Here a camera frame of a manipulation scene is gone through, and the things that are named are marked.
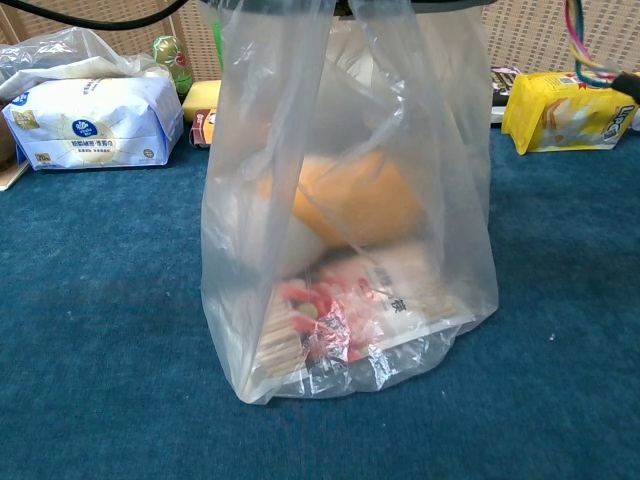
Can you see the brown cookie box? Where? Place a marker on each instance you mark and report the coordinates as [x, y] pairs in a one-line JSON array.
[[205, 130]]

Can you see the clear plastic shopping bag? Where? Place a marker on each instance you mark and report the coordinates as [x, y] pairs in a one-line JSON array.
[[400, 125]]

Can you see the wicker folding screen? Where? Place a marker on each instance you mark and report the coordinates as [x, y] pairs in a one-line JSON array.
[[525, 35]]

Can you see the white flat board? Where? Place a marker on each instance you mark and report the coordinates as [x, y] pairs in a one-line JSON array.
[[12, 177]]

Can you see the white tissue pack blue logo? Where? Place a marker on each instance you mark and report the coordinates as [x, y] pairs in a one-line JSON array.
[[100, 125]]

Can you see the yellow sponge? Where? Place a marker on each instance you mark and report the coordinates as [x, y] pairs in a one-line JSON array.
[[202, 100]]

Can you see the blue felt table cover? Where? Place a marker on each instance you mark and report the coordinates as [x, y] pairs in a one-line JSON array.
[[100, 300]]

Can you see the yellow wafer package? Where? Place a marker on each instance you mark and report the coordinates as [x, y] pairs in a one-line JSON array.
[[565, 115]]

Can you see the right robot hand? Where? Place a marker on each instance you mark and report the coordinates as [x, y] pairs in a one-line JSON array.
[[400, 4]]

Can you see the yellow duck plush toy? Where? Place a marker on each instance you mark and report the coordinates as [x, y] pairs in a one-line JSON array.
[[360, 200]]

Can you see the red white cracker package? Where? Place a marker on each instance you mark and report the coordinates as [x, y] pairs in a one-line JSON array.
[[400, 295]]

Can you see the black snack package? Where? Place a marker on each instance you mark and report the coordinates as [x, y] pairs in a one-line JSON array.
[[502, 82]]

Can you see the clear bag with blue box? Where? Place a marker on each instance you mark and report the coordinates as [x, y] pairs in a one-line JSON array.
[[50, 55]]

